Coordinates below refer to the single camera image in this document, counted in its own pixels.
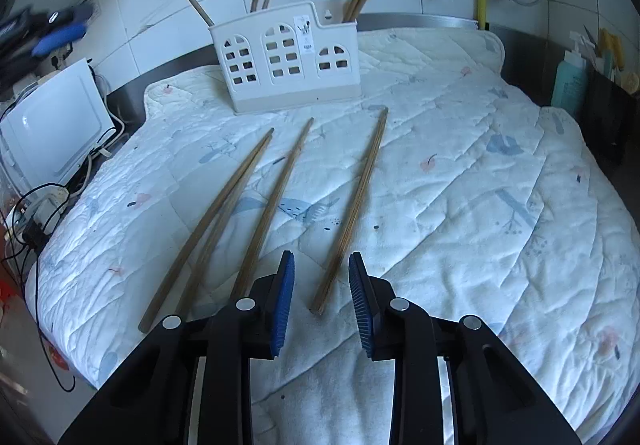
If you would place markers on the white quilted printed mat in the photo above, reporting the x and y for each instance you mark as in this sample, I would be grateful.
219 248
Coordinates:
450 205

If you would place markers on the teal plastic bottle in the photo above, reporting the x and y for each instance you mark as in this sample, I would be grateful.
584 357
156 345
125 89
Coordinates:
570 80

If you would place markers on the white power strip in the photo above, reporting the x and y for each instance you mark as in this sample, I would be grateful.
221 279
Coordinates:
42 207

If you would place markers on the black power adapter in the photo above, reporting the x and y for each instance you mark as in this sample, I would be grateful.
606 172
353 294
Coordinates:
34 235

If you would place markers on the white house-shaped utensil holder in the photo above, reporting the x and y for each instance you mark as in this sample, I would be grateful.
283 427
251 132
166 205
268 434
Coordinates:
287 75

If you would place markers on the long single wooden chopstick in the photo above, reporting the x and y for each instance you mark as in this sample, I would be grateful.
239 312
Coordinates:
272 210
210 225
350 210
207 255

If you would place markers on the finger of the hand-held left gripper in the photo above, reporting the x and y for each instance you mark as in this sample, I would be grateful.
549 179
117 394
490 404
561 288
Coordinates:
70 14
60 39

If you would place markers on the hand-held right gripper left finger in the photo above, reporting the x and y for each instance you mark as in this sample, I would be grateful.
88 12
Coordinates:
282 305

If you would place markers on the black utensil container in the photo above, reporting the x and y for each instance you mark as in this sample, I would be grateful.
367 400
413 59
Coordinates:
612 120

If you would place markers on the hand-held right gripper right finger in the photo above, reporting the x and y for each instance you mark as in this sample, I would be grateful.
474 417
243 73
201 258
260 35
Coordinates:
360 305

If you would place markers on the white microwave oven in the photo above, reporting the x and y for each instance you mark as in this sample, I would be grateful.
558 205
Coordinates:
50 125

